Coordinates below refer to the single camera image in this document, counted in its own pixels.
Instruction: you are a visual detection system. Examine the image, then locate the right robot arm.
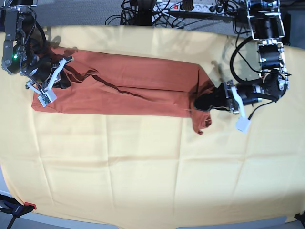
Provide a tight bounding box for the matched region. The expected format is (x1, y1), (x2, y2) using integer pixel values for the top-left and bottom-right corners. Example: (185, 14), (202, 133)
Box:
(0, 0), (71, 93)

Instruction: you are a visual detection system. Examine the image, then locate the black upright device right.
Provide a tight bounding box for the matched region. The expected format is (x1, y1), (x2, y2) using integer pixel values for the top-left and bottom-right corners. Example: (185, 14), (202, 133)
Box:
(282, 12), (291, 46)

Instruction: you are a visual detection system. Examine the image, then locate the white power strip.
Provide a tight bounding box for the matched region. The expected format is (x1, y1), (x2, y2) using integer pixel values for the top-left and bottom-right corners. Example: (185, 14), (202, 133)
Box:
(153, 0), (234, 19)

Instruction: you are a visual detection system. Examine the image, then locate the black stand post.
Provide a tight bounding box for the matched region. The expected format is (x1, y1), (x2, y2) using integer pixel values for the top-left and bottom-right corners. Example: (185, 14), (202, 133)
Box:
(135, 0), (154, 26)

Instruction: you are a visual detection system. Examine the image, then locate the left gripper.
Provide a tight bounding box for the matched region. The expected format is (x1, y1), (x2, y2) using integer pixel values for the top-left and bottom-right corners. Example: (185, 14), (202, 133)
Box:
(193, 81), (264, 115)

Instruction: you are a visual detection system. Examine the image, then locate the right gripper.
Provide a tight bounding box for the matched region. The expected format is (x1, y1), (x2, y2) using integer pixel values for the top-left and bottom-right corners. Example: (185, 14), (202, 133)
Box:
(26, 57), (71, 89)

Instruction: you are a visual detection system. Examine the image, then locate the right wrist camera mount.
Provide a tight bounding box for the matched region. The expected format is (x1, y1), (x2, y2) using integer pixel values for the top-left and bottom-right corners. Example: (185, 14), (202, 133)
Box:
(25, 56), (74, 107)

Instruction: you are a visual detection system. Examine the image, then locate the blue black bar clamp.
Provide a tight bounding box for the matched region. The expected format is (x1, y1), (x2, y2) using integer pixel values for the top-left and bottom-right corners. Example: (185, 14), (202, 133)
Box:
(0, 194), (37, 229)

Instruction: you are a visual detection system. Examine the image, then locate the black clamp right corner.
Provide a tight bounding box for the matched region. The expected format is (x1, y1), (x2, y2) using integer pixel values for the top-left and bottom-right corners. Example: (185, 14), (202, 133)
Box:
(294, 212), (305, 228)

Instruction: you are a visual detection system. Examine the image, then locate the yellow table cloth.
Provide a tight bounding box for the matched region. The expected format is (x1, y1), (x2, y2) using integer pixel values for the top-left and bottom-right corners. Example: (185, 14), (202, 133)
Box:
(0, 25), (305, 226)

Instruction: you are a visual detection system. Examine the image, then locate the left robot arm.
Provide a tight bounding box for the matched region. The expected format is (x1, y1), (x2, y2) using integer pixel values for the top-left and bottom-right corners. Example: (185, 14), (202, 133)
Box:
(193, 0), (290, 114)

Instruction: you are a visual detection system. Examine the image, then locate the salmon pink T-shirt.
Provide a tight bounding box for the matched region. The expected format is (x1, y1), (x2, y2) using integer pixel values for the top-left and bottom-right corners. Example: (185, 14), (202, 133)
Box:
(31, 47), (214, 134)

